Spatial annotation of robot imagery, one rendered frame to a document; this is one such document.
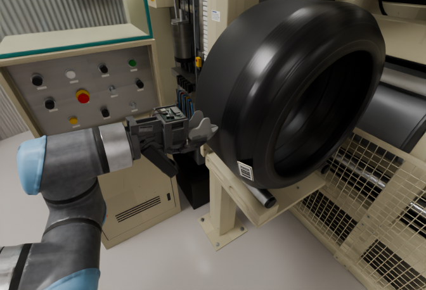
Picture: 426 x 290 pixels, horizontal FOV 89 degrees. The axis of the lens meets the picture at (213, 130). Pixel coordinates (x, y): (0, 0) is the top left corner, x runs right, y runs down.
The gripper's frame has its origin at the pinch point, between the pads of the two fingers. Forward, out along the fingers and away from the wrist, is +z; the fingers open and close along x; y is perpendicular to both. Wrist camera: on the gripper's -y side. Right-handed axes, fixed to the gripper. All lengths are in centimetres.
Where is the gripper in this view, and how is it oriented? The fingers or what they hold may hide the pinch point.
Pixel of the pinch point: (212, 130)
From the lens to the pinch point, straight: 53.8
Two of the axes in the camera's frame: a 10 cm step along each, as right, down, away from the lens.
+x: -5.2, -5.1, 6.9
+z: 8.5, -2.2, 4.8
